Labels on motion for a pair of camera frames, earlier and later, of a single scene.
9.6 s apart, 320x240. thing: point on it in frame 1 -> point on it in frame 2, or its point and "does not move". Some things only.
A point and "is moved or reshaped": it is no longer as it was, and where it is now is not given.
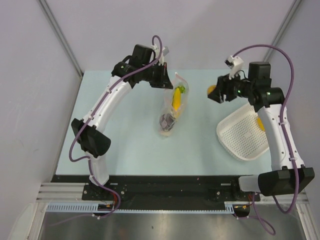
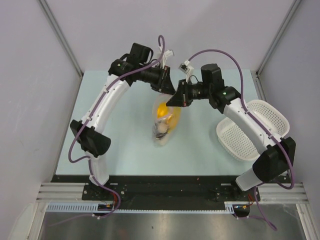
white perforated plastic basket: [240, 136] does not move
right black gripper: [217, 94] -> [182, 97]
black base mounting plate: [170, 190] does not move
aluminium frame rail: [62, 192] does not move
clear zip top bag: [175, 101] is moved or reshaped
